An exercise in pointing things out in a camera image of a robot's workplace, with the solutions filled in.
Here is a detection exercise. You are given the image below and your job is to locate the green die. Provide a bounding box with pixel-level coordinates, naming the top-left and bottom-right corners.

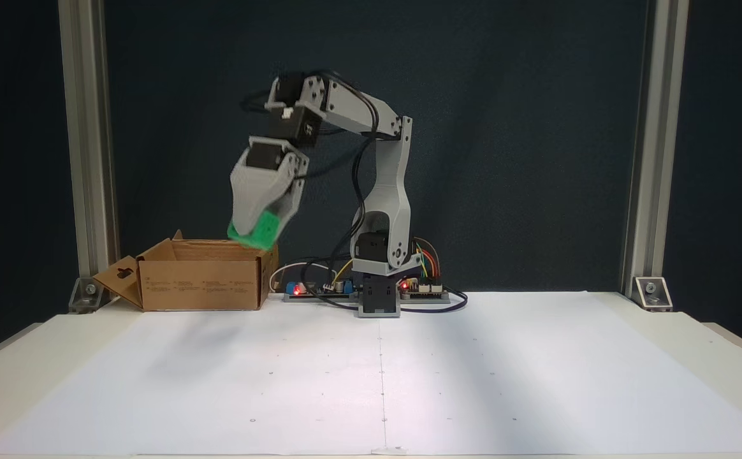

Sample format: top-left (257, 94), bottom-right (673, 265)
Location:
top-left (227, 210), bottom-right (280, 251)

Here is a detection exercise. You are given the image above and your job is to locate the white paper sheet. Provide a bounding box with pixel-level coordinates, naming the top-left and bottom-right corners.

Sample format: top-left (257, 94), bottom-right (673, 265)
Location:
top-left (0, 292), bottom-right (742, 456)

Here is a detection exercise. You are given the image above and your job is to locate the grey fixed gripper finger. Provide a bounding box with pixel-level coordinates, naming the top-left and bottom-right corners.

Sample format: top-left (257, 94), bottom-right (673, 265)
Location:
top-left (229, 166), bottom-right (294, 233)

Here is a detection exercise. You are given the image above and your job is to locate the black elbow servo cable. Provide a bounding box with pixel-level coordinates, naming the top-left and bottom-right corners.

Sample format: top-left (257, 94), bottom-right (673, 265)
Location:
top-left (307, 70), bottom-right (384, 281)

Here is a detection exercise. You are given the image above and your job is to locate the brown cardboard box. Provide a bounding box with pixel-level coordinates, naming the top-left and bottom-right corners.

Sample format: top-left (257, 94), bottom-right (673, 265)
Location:
top-left (92, 231), bottom-right (280, 312)

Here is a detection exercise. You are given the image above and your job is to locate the orange jumper wire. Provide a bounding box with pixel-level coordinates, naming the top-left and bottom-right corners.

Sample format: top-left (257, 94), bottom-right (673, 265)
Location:
top-left (417, 245), bottom-right (438, 281)

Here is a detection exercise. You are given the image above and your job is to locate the metal corner bracket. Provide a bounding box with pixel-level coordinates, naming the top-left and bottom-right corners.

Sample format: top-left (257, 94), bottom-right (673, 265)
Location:
top-left (68, 277), bottom-right (104, 314)
top-left (634, 276), bottom-right (673, 312)

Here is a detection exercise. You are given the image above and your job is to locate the green jumper wire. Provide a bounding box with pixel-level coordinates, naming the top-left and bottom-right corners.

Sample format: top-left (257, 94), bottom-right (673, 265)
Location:
top-left (413, 241), bottom-right (432, 280)

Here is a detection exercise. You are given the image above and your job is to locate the red jumper wire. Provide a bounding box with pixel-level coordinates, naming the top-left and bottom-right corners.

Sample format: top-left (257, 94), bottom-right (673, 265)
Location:
top-left (417, 237), bottom-right (441, 280)

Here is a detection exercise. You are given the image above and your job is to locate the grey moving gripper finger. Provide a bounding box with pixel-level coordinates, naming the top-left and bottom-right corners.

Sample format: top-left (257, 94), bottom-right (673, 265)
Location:
top-left (274, 179), bottom-right (305, 235)

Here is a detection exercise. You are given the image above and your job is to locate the circuit board with jumper wires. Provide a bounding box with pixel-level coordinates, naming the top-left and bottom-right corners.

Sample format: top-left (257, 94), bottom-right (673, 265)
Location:
top-left (400, 277), bottom-right (451, 303)

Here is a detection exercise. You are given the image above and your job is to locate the black looped base cable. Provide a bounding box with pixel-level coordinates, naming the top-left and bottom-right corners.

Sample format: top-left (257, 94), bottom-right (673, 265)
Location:
top-left (301, 280), bottom-right (469, 314)

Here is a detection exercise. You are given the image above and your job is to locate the white cable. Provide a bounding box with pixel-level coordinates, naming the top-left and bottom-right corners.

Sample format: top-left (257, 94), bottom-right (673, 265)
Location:
top-left (270, 261), bottom-right (328, 294)

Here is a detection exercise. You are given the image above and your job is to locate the circuit board with blue parts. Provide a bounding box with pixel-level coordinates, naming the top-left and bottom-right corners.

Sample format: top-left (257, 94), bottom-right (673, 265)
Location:
top-left (284, 279), bottom-right (360, 303)

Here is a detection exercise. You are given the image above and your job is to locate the aluminium frame post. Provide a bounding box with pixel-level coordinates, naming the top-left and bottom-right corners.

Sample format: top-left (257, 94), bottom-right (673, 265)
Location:
top-left (59, 0), bottom-right (120, 281)
top-left (620, 0), bottom-right (690, 300)

